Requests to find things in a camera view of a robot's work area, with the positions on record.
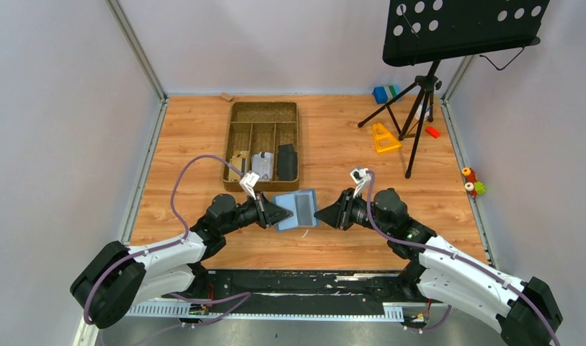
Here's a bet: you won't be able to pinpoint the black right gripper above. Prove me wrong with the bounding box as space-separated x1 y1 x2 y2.
314 188 391 237

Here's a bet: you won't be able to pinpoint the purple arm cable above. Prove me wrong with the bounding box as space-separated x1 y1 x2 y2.
364 170 561 346
83 154 246 326

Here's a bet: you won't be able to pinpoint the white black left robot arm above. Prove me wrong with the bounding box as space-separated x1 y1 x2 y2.
70 192 293 329

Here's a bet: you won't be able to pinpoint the black wallet in tray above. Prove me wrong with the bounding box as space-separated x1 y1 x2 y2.
277 143 298 181

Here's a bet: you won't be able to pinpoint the red block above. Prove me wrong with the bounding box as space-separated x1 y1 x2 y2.
425 126 441 138

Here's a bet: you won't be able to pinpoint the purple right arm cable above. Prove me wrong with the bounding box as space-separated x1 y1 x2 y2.
364 170 561 346

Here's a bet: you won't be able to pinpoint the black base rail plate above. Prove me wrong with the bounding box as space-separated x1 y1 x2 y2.
180 270 428 316

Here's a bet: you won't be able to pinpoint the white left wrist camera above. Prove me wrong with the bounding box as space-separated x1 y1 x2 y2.
239 171 259 199

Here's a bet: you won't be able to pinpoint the yellow triangular toy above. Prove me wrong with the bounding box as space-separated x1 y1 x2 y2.
371 123 402 154

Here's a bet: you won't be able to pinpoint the black music stand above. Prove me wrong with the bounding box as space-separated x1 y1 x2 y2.
357 0 551 179

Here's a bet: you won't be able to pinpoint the small cardboard scrap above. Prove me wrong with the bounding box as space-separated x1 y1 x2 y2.
219 92 234 102

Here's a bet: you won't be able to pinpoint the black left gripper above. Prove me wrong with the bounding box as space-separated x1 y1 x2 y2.
221 190 293 235

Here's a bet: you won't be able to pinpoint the white slotted cable duct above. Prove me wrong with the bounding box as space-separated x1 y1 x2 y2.
125 301 405 321

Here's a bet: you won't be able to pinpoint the blue green block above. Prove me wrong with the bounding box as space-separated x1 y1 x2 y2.
372 84 401 105

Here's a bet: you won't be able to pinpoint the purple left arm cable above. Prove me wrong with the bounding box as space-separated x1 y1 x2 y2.
83 154 246 326

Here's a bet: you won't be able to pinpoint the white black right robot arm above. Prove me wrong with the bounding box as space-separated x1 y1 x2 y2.
314 188 563 345

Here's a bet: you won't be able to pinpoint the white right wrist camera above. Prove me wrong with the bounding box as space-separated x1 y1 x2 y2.
350 167 372 198

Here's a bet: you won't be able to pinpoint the colourful toy stack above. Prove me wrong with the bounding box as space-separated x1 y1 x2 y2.
461 167 487 198

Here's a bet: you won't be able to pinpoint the tan cards in tray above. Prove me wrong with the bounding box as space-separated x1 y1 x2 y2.
227 150 250 181

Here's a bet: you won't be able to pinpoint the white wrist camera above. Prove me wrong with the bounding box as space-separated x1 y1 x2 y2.
239 171 259 199
350 167 372 198

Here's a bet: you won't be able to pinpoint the white card in tray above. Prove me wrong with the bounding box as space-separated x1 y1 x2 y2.
251 151 274 181

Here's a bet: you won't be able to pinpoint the woven compartment tray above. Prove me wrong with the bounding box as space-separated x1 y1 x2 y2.
225 102 301 192

